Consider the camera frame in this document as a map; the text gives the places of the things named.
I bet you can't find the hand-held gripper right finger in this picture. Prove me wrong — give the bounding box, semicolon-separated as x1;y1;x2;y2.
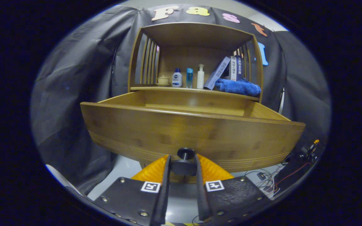
195;154;272;222

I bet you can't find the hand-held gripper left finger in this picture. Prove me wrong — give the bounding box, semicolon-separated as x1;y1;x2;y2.
94;154;171;226

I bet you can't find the black drawer knob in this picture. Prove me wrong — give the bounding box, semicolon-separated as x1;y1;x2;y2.
171;148;198;177

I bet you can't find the wooden drawer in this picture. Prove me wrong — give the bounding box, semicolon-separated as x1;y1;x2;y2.
80;90;306;173

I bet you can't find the wooden countertop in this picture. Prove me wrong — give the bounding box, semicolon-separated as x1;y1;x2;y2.
130;86;260;101

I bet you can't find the wooden cabinet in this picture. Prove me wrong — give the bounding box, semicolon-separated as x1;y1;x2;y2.
128;22;265;102

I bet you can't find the beige lidded teacup with saucer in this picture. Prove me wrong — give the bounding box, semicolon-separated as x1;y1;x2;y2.
156;75;171;87

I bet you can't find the blue towel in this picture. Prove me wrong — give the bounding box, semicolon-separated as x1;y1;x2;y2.
214;78;261;97

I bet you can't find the white pump bottle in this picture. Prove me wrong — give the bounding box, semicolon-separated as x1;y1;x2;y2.
197;64;205;89

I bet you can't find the white bottle with blue cap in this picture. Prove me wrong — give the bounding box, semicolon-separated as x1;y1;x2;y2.
172;68;183;88

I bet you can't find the clear blue bottle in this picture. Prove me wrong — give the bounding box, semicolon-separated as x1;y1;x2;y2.
186;68;194;89

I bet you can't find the lavender book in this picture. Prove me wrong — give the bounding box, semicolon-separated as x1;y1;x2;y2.
204;56;231;90

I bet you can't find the black device with orange tip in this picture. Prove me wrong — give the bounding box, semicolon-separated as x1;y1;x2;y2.
299;139;320;162

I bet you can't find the white spine book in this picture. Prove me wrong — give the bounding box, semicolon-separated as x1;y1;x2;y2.
230;56;237;81

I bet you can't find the dark blue spine book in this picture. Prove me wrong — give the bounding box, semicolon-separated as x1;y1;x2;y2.
236;55;244;81

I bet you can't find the tangle of thin cables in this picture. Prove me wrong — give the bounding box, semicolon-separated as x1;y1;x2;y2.
244;157;298;196

